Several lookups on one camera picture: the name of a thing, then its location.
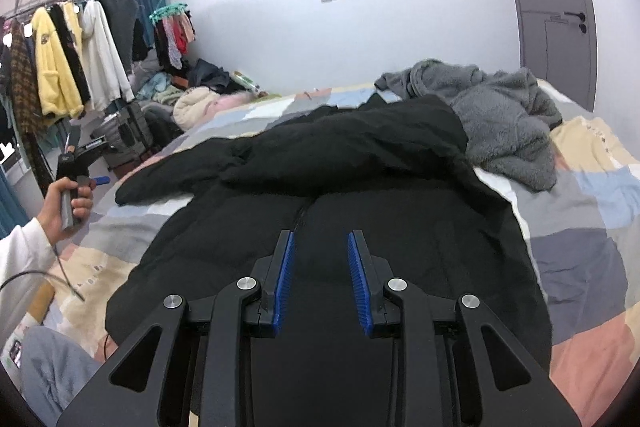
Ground green sock hanger with clothes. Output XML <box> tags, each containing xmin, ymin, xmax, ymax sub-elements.
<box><xmin>150</xmin><ymin>4</ymin><xmax>196</xmax><ymax>70</ymax></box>

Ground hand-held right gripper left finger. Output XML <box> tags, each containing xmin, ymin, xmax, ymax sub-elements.
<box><xmin>56</xmin><ymin>229</ymin><xmax>297</xmax><ymax>427</ymax></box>

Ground cream fleece garment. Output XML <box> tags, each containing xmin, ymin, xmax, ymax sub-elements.
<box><xmin>172</xmin><ymin>86</ymin><xmax>221</xmax><ymax>130</ymax></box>

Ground person's left hand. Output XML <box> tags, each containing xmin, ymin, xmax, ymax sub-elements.
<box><xmin>42</xmin><ymin>181</ymin><xmax>96</xmax><ymax>233</ymax></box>

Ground dark grey hanging garment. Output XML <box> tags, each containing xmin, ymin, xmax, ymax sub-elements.
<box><xmin>92</xmin><ymin>0</ymin><xmax>153</xmax><ymax>72</ymax></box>

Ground patchwork bed sheet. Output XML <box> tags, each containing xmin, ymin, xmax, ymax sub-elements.
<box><xmin>0</xmin><ymin>79</ymin><xmax>640</xmax><ymax>427</ymax></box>

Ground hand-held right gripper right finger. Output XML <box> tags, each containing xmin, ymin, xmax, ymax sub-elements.
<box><xmin>347</xmin><ymin>229</ymin><xmax>583</xmax><ymax>427</ymax></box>

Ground grey suitcase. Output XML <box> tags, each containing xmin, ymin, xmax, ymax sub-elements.
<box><xmin>102</xmin><ymin>102</ymin><xmax>151</xmax><ymax>168</ymax></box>

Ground black hanging garment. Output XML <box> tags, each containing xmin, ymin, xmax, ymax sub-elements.
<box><xmin>50</xmin><ymin>3</ymin><xmax>93</xmax><ymax>108</ymax></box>

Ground grey fleece garment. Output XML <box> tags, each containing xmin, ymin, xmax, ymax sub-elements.
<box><xmin>374</xmin><ymin>58</ymin><xmax>563</xmax><ymax>192</ymax></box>

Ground person's left forearm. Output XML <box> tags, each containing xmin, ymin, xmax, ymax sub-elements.
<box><xmin>0</xmin><ymin>217</ymin><xmax>56</xmax><ymax>308</ymax></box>

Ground white fleece jacket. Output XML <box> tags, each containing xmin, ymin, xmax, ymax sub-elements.
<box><xmin>80</xmin><ymin>0</ymin><xmax>136</xmax><ymax>110</ymax></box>

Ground teal curtain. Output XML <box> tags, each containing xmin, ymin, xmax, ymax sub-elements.
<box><xmin>0</xmin><ymin>167</ymin><xmax>28</xmax><ymax>233</ymax></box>

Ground black padded jacket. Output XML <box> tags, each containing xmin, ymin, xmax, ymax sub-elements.
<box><xmin>105</xmin><ymin>94</ymin><xmax>553</xmax><ymax>378</ymax></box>

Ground black door handle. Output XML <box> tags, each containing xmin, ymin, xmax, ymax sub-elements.
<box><xmin>564</xmin><ymin>11</ymin><xmax>588</xmax><ymax>34</ymax></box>

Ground black cable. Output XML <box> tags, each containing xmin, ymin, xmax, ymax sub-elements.
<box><xmin>0</xmin><ymin>227</ymin><xmax>88</xmax><ymax>303</ymax></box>

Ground yellow fleece jacket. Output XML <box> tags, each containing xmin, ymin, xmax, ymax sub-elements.
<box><xmin>31</xmin><ymin>7</ymin><xmax>86</xmax><ymax>128</ymax></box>

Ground pile of clothes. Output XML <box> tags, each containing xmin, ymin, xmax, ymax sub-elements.
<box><xmin>132</xmin><ymin>59</ymin><xmax>271</xmax><ymax>132</ymax></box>

